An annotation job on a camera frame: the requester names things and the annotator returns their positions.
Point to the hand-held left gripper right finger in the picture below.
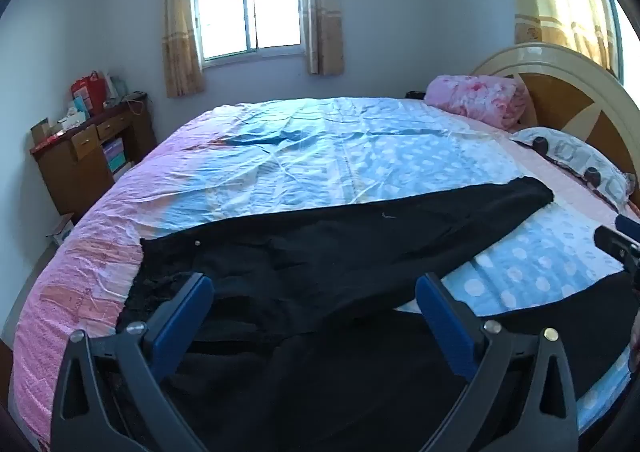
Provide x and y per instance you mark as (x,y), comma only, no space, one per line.
(445,317)

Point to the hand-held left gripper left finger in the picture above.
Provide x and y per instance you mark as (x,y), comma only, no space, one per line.
(186,316)

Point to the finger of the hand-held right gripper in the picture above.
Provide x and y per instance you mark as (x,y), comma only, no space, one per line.
(617,244)
(626,223)

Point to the black pants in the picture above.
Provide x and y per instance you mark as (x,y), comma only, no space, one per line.
(325,252)

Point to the grey patterned pillow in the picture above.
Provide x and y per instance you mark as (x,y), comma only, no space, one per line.
(575,156)

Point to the cream and wood headboard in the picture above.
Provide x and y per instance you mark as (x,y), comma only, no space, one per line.
(575,96)

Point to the small carton box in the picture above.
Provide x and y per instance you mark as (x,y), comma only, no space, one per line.
(61,229)

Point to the stack of pastel boxes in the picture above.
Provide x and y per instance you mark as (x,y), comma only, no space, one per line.
(116,159)

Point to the brown wooden desk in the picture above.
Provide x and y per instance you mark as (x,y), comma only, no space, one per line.
(75,171)

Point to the blue and pink bed sheet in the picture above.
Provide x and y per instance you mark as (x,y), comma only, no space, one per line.
(350,146)

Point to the pink floral rolled blanket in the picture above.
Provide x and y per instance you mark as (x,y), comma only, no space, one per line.
(475,96)

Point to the small black object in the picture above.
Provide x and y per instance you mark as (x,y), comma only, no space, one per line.
(415,94)

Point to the open cardboard box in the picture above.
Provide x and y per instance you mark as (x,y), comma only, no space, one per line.
(45,129)

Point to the teal box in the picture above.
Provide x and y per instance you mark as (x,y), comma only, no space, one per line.
(79,107)

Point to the white and teal paper bag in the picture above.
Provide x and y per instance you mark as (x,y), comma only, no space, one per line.
(116,87)

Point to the red gift bag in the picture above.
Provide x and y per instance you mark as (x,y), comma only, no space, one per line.
(89,90)

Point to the beige patterned curtain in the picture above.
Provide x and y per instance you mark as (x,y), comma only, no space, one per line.
(325,21)
(180,31)

